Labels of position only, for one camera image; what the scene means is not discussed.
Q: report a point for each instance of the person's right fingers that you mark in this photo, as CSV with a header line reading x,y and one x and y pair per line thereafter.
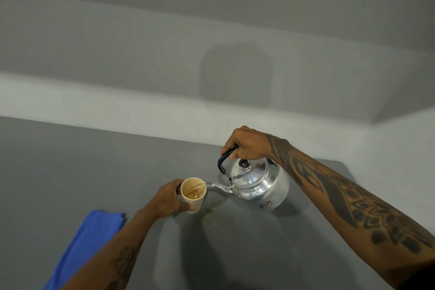
x,y
232,145

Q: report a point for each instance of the silver metal kettle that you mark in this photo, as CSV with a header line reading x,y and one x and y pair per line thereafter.
x,y
258,180

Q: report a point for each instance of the blue folded cloth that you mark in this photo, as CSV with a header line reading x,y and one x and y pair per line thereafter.
x,y
85,245

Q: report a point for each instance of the cream paper cup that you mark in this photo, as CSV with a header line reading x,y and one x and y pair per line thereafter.
x,y
193,194

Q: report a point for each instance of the person's left thumb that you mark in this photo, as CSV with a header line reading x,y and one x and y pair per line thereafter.
x,y
185,206

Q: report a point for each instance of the person's right hand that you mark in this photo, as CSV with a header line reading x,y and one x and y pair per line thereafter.
x,y
249,144

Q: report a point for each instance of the person's left forearm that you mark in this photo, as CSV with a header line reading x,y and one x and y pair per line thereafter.
x,y
107,256

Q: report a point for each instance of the person's left hand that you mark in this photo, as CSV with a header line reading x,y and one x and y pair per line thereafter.
x,y
164,199

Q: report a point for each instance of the person's right forearm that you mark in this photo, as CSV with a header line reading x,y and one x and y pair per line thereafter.
x,y
351,204

